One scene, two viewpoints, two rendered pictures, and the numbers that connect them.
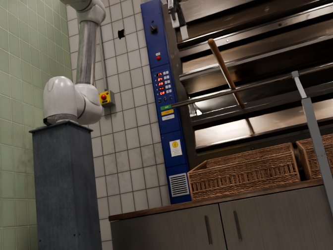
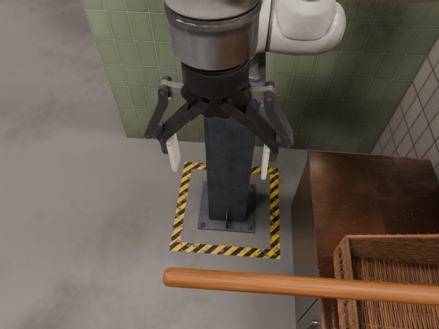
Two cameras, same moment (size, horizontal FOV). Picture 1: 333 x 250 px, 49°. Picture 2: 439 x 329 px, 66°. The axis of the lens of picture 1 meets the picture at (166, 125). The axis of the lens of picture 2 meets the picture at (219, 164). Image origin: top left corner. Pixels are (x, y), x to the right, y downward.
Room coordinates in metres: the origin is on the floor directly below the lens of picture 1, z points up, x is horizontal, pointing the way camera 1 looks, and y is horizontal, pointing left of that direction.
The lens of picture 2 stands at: (1.45, -0.43, 1.75)
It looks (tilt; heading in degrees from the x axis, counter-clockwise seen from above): 54 degrees down; 78
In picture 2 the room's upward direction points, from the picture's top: straight up
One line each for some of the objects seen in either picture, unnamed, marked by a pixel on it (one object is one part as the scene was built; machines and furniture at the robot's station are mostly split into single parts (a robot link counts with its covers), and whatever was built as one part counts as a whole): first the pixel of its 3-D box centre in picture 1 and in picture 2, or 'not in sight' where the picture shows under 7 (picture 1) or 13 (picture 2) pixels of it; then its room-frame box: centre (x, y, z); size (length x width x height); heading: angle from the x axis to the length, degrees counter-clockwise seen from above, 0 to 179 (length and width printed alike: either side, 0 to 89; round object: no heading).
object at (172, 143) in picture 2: (175, 20); (174, 151); (1.45, -0.11, 1.34); 0.03 x 0.01 x 0.07; 71
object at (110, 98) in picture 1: (106, 98); not in sight; (2.56, 0.41, 1.46); 0.10 x 0.07 x 0.10; 73
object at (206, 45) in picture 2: not in sight; (213, 25); (1.51, -0.13, 1.55); 0.09 x 0.09 x 0.06
